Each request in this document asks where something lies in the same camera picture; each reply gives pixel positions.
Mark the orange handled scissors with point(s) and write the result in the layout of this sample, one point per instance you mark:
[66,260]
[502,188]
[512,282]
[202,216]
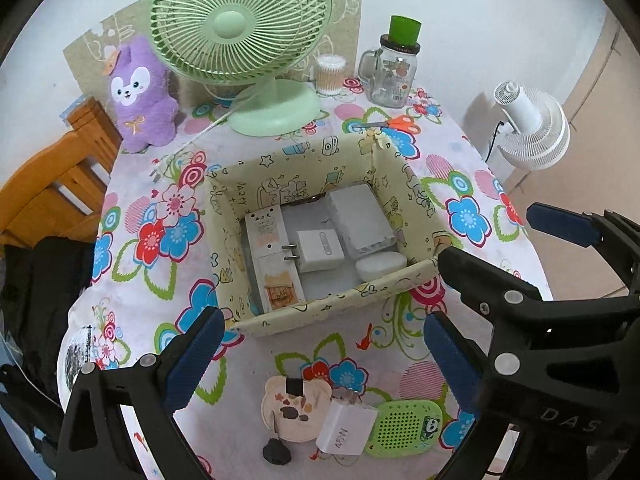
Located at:
[403,123]

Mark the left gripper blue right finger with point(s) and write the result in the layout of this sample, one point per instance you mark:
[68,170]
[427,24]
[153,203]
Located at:
[459,359]

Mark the floral tablecloth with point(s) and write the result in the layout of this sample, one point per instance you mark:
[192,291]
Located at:
[154,269]

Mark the black key fob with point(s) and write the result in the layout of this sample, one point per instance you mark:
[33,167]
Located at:
[275,451]

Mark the wooden chair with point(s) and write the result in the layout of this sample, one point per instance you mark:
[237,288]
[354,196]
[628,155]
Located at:
[56,193]

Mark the white 45W charger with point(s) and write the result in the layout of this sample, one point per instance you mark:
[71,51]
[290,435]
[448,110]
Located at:
[347,426]

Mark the white remote control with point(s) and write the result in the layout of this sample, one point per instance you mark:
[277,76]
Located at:
[273,259]

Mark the patterned cardboard storage box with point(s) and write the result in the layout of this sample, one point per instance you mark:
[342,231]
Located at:
[300,183]

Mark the white floor fan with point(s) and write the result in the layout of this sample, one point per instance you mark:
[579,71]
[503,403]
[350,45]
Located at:
[540,133]

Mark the black clothing on chair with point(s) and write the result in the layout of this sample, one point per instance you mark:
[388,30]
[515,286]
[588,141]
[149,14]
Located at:
[40,286]

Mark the translucent white plastic case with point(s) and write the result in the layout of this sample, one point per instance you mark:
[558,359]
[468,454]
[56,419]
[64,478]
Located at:
[360,219]

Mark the round hedgehog compact mirror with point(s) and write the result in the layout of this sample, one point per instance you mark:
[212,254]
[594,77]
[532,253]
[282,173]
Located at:
[295,409]

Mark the white printed tote bag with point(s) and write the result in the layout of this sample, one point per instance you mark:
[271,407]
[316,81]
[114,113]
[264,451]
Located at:
[83,330]

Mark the patterned backing board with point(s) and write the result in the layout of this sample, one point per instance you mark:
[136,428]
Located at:
[88,54]

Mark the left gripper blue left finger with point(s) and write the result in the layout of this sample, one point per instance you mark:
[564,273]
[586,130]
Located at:
[185,359]

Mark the glass mug jar green lid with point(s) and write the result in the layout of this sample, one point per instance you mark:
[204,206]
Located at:
[387,72]

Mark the green perforated panda speaker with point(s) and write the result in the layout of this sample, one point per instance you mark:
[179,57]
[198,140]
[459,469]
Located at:
[404,428]

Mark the white plug adapter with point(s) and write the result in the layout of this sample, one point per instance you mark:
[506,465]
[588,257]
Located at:
[316,250]

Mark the purple plush bunny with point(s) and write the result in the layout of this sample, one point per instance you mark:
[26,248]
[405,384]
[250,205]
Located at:
[139,88]

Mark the white oval earbud case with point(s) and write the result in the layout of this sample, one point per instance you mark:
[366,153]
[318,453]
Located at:
[378,264]

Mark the green desk fan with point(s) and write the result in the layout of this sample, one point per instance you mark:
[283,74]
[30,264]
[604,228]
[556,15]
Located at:
[249,44]

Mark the cotton swab container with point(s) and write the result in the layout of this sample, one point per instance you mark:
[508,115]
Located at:
[329,74]

